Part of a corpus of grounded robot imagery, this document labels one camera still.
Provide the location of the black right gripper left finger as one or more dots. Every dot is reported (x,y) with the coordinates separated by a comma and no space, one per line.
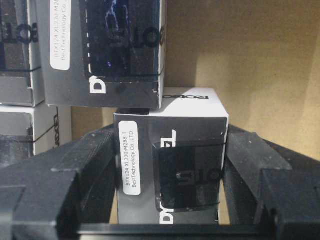
(48,196)

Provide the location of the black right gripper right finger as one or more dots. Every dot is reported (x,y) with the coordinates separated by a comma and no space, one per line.
(271,187)

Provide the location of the black Dynamixel box with label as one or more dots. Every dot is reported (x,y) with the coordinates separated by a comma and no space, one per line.
(170,160)

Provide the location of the black Dynamixel box middle right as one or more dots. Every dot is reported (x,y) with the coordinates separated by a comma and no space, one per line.
(28,131)

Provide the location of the brown cardboard box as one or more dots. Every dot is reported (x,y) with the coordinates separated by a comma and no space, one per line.
(262,57)

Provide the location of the black Dynamixel box lower labelled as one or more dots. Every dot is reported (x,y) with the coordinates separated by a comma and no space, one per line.
(103,53)

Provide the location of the black Dynamixel box bottom right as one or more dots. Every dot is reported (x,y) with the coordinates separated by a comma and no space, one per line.
(21,78)

